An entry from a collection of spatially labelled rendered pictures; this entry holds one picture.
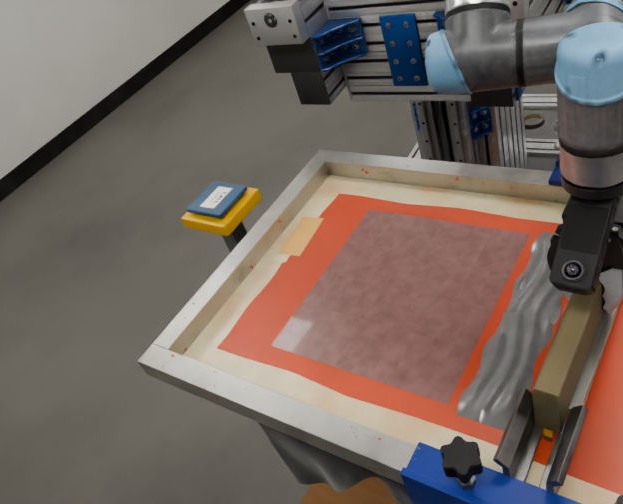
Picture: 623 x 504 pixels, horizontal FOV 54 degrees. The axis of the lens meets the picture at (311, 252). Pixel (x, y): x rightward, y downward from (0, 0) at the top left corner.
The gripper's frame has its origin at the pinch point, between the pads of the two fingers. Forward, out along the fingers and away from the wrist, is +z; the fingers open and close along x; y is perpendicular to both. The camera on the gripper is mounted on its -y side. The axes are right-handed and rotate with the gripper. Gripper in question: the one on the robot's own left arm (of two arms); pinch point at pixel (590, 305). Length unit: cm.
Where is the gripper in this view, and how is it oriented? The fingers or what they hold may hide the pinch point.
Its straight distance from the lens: 86.1
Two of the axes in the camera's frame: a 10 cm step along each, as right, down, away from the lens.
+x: -8.1, -1.7, 5.6
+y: 5.1, -6.7, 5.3
